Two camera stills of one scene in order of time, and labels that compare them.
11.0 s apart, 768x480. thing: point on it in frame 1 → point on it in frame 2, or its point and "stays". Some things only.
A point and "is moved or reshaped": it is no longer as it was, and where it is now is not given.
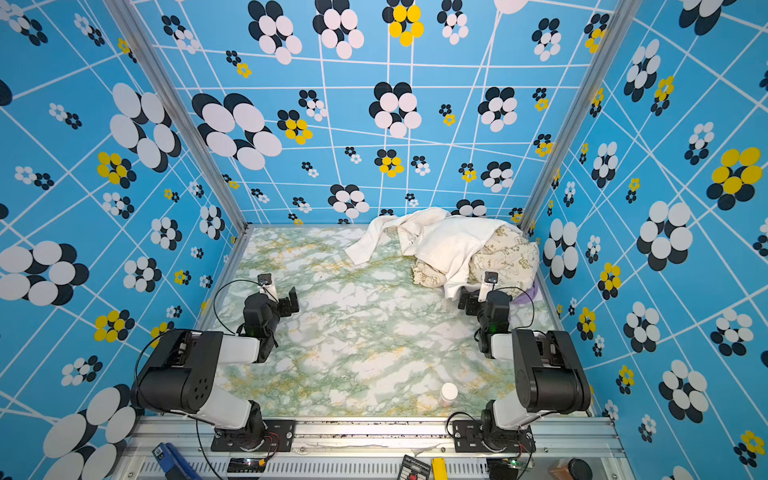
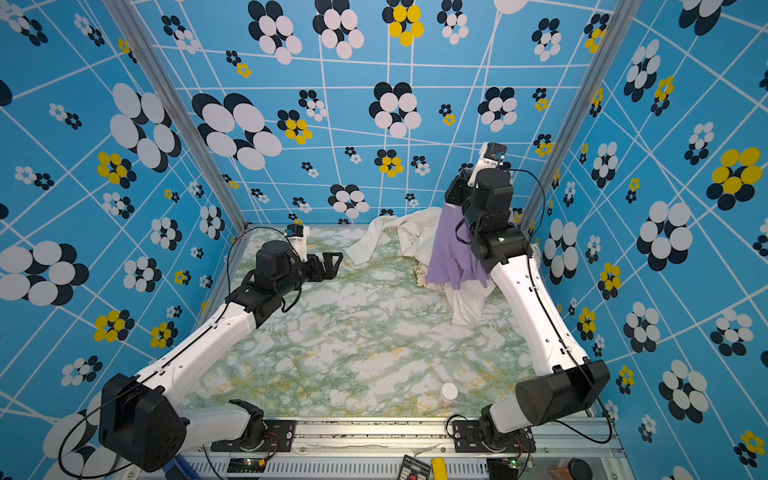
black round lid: x=579 y=469 stays
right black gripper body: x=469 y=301 → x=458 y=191
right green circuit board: x=502 y=468 stays
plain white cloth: x=440 y=240 stays
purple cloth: x=534 y=293 is moved or reshaped
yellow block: x=439 y=469 stays
